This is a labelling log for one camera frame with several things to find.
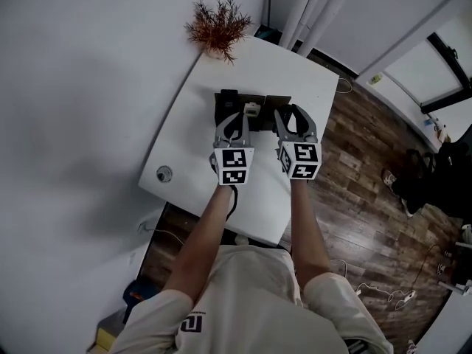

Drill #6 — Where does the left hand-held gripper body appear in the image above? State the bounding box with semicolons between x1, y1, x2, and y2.
211;133;257;187

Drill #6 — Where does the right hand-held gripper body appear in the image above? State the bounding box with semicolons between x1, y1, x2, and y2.
275;131;322;181

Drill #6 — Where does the dark container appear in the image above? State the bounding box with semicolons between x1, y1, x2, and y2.
214;89;294;133

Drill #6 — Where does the person's left forearm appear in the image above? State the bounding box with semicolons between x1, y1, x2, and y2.
163;184;237;308

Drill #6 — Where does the person's right forearm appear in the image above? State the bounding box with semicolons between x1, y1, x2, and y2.
288;177;332;294

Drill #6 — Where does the black rectangular device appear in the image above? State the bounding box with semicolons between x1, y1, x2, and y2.
220;88;239;111

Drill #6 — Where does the teal object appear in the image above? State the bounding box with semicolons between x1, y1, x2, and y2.
254;24;277;43

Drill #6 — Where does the orange dried plant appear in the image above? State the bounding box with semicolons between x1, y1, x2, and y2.
183;0;254;66

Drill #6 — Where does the white curtain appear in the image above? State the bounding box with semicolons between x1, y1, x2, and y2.
278;0;361;58

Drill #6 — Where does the person's cream shirt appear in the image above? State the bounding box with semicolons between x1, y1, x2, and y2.
109;244;395;354

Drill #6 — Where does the blue box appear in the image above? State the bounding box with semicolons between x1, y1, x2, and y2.
122;279;156;309

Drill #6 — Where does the white power strip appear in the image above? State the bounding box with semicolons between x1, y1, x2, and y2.
395;289;417;311

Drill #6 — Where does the yellow box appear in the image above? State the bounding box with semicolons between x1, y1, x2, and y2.
94;328;116;350

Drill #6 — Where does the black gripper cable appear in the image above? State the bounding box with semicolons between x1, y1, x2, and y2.
225;184;240;221

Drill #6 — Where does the white wall cable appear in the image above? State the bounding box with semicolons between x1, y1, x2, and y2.
137;221;181;243

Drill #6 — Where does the white floor cable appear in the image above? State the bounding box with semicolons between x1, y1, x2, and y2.
329;258;350;279
355;281;406;303

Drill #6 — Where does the black floor cable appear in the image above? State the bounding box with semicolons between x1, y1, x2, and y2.
411;243;445;291

